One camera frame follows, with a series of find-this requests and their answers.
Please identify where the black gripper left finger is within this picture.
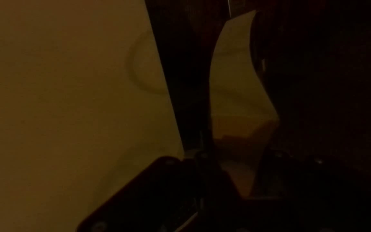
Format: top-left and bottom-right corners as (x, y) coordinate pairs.
(75, 154), (204, 232)

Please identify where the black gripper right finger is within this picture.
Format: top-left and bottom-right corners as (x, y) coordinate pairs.
(252, 144), (333, 201)

